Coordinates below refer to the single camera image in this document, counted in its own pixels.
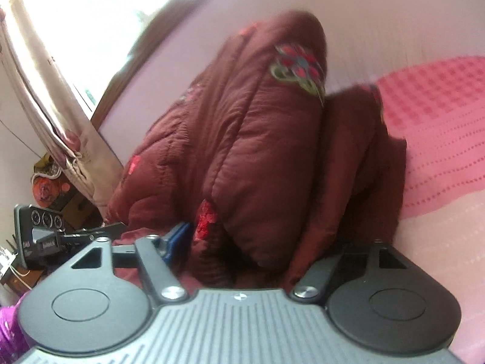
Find maroon quilted embroidered jacket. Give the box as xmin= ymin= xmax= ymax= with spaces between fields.
xmin=104 ymin=10 xmax=409 ymax=293

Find orange cloth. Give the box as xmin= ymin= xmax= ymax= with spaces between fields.
xmin=32 ymin=153 xmax=72 ymax=207

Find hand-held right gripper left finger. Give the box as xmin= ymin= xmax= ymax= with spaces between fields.
xmin=70 ymin=223 xmax=190 ymax=305

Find cream floral curtain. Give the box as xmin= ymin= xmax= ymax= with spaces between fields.
xmin=0 ymin=0 xmax=125 ymax=218

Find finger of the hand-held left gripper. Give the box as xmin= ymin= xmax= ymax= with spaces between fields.
xmin=61 ymin=221 xmax=128 ymax=248

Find window with wooden frame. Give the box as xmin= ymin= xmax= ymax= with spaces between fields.
xmin=11 ymin=0 xmax=225 ymax=124

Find pink bedspread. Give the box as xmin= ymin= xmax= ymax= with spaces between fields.
xmin=325 ymin=55 xmax=485 ymax=351

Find purple cloth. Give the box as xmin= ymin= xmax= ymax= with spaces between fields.
xmin=0 ymin=295 xmax=32 ymax=364

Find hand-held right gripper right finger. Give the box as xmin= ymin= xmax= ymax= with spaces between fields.
xmin=292 ymin=240 xmax=412 ymax=305

